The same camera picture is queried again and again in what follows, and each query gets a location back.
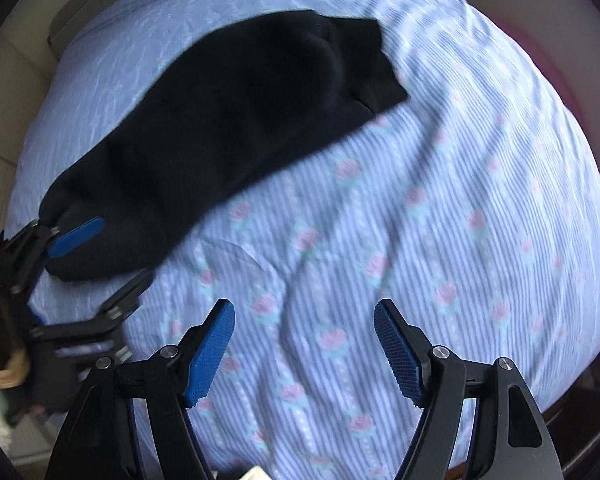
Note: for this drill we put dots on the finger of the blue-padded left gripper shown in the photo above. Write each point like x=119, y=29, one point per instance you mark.
x=123, y=303
x=62, y=243

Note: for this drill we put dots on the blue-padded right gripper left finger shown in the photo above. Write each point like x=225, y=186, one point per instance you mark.
x=184, y=370

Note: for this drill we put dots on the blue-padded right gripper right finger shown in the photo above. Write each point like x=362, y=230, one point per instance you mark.
x=425, y=374

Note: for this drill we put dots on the dark navy corduroy pants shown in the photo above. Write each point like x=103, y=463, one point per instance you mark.
x=238, y=105

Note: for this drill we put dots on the blue striped floral bedsheet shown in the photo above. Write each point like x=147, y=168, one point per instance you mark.
x=474, y=206

